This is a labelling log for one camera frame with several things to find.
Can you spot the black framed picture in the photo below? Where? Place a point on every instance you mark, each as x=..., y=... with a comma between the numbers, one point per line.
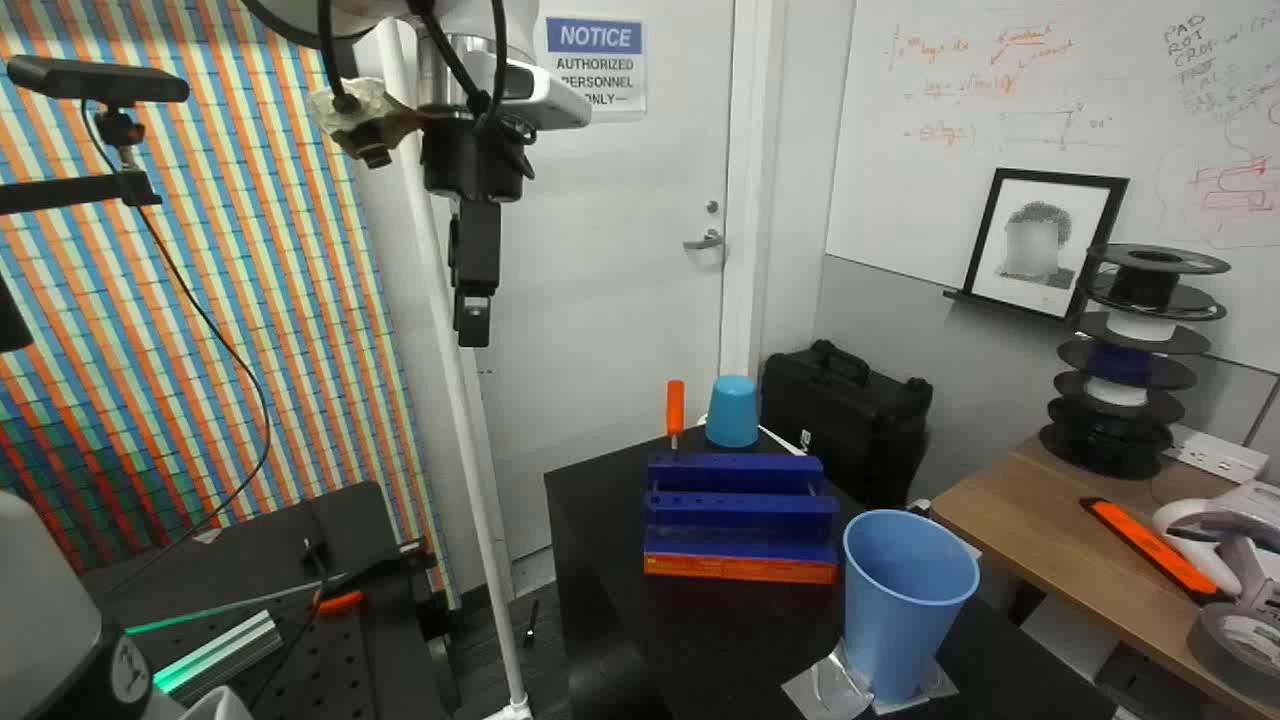
x=1038, y=237

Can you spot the stack of filament spools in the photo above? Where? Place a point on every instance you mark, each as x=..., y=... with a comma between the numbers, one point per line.
x=1125, y=365

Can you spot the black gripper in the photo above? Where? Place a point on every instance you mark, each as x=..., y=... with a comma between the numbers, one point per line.
x=480, y=166

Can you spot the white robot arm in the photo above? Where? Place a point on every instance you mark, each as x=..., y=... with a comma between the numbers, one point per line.
x=458, y=76

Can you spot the silver door handle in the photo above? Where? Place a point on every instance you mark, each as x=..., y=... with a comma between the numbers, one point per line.
x=705, y=241

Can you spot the large blue cup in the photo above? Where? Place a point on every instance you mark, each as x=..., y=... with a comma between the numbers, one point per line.
x=905, y=581

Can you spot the small inverted blue cup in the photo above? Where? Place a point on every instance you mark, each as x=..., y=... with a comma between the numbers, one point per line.
x=733, y=412

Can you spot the black camera on stand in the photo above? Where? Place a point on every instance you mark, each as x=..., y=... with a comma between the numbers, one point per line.
x=119, y=90

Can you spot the wooden desk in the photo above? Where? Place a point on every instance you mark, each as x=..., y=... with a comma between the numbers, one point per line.
x=1025, y=514

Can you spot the orange and black tool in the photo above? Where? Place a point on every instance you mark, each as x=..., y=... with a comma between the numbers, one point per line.
x=1166, y=556

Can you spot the grey tape roll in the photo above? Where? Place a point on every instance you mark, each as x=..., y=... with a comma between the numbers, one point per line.
x=1242, y=645

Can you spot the black hard case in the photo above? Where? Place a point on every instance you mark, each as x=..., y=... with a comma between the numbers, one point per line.
x=863, y=426

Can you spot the white door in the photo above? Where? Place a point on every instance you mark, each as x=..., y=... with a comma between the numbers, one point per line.
x=599, y=292

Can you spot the green aluminium bar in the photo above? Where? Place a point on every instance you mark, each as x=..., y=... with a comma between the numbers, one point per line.
x=217, y=656

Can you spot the blue and orange tool rack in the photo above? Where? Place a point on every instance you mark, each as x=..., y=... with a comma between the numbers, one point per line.
x=757, y=516

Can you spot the whiteboard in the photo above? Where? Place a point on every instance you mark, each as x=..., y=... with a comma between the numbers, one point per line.
x=1178, y=97

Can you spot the white notice sign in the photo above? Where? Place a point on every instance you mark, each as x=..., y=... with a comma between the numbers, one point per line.
x=600, y=63

